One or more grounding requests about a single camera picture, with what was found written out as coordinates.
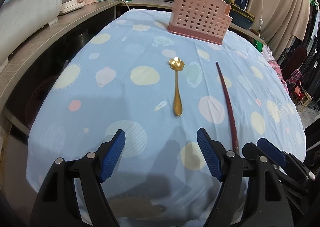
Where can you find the pink perforated utensil holder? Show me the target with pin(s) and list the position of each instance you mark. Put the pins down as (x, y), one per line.
(206, 20)

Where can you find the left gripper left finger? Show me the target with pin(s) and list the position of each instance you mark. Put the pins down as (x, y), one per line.
(56, 203)

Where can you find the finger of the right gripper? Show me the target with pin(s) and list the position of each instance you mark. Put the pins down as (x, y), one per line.
(251, 153)
(271, 150)

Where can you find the teal yellow bowl stack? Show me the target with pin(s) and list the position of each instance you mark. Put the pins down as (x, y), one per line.
(240, 17)

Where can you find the wooden counter shelf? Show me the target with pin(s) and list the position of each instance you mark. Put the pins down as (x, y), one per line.
(30, 50)

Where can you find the white power cord switch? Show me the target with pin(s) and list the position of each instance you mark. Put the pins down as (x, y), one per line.
(261, 17)

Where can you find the blue dotted tablecloth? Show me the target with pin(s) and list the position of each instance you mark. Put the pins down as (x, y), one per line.
(122, 80)

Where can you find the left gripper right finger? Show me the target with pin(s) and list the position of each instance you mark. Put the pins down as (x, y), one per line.
(266, 203)

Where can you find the white blue plastic bin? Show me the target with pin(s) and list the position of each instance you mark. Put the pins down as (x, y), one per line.
(21, 18)

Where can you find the pink floral fabric bundle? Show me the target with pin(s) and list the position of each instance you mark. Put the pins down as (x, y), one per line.
(267, 53)

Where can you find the gold flower spoon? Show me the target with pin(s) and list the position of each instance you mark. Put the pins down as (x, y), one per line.
(177, 65)

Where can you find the beige hanging cloth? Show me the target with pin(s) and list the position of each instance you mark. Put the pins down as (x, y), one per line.
(283, 20)

